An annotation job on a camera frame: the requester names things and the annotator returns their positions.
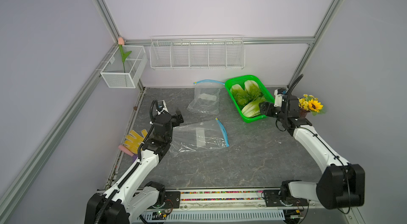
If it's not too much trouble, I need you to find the chinese cabbage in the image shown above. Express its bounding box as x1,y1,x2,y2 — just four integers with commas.
244,80,263,101
230,84,251,109
241,96,267,118

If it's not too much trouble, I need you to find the clear zip-top bag blue seal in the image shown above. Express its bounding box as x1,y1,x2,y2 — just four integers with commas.
187,79,225,115

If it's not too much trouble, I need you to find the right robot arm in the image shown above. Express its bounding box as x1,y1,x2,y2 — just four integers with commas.
259,75,365,210

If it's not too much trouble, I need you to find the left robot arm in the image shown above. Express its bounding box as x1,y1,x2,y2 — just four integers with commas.
84,99,184,224

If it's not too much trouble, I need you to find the green plastic basket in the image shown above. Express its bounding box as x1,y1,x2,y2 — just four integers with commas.
225,75,275,123

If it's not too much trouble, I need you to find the dark glass vase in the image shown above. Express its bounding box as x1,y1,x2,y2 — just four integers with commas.
299,109,310,118

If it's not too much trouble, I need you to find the yellow sunflower bouquet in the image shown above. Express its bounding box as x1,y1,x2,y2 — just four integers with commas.
298,94,326,116

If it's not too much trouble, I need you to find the yellow toy hand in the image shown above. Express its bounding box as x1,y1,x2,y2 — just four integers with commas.
123,129,147,154

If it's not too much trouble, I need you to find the artificial pink tulip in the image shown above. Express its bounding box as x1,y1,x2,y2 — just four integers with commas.
118,37,131,73

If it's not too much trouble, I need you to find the white wire wall shelf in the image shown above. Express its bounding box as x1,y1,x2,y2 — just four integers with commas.
149,35,245,70

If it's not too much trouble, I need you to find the white mesh wall basket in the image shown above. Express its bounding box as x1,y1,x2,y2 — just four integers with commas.
100,45,148,89

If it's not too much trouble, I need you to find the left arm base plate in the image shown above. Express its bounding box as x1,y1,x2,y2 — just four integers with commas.
148,191,181,210

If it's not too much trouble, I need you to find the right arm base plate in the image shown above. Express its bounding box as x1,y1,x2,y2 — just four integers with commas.
261,189,309,208

